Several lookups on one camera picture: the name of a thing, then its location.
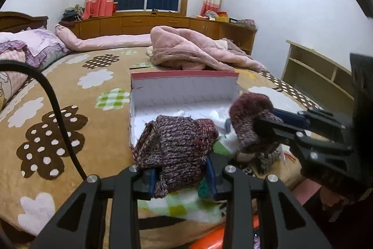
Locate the white knit sock at right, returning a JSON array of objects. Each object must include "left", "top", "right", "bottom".
[{"left": 215, "top": 116, "right": 243, "bottom": 155}]

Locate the pink checked cartoon pillow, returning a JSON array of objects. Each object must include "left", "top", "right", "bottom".
[{"left": 0, "top": 49, "right": 30, "bottom": 113}]

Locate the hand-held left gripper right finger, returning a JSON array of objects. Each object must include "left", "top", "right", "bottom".
[{"left": 205, "top": 154, "right": 333, "bottom": 249}]

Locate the white cardboard box red rim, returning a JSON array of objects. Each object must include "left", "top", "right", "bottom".
[{"left": 129, "top": 71, "right": 243, "bottom": 150}]

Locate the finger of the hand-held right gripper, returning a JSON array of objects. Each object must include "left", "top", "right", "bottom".
[
  {"left": 254, "top": 117, "right": 354, "bottom": 157},
  {"left": 273, "top": 108, "right": 350, "bottom": 133}
]

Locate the dark wooden headboard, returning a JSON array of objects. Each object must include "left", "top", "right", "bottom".
[{"left": 0, "top": 12, "right": 49, "bottom": 33}]

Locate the black cable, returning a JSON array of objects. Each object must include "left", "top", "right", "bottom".
[{"left": 0, "top": 60, "right": 88, "bottom": 181}]

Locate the pile of colourful books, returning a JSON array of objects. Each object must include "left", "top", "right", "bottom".
[{"left": 230, "top": 17, "right": 257, "bottom": 29}]

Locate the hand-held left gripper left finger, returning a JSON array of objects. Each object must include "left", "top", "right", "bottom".
[{"left": 29, "top": 165, "right": 160, "bottom": 249}]

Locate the pile of folded clothes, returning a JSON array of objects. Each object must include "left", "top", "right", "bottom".
[{"left": 62, "top": 4, "right": 86, "bottom": 23}]

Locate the green white knitted item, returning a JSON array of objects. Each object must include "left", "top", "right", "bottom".
[{"left": 197, "top": 180, "right": 215, "bottom": 200}]

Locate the long wooden cabinet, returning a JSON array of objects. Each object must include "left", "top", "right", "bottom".
[{"left": 70, "top": 11, "right": 257, "bottom": 56}]

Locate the orange stool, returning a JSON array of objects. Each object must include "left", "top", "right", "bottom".
[{"left": 189, "top": 213, "right": 260, "bottom": 249}]

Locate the purple ruffled pillow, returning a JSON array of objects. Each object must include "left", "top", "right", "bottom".
[{"left": 0, "top": 27, "right": 71, "bottom": 69}]

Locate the maroon marled knitted scarf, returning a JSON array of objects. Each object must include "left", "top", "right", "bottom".
[{"left": 132, "top": 93, "right": 284, "bottom": 199}]

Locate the pink rolled quilt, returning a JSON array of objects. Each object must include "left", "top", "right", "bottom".
[{"left": 55, "top": 24, "right": 155, "bottom": 53}]

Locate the pink fleece coat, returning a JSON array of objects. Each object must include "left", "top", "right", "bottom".
[{"left": 149, "top": 25, "right": 269, "bottom": 73}]

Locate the light wooden shelf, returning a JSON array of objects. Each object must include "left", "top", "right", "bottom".
[{"left": 281, "top": 39, "right": 355, "bottom": 98}]

